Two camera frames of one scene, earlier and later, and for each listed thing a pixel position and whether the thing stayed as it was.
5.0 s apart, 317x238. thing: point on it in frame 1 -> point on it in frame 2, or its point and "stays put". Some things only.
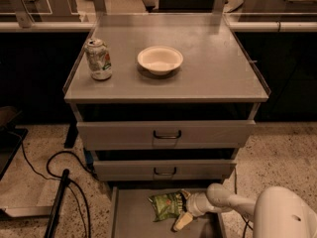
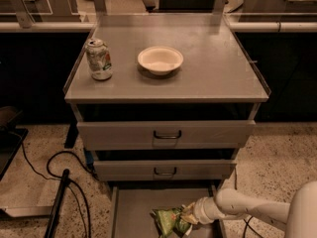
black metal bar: x=51 y=232 stays put
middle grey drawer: x=163 y=171 stays put
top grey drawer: x=165 y=135 stays put
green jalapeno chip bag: x=167 y=205 -> x=169 y=222
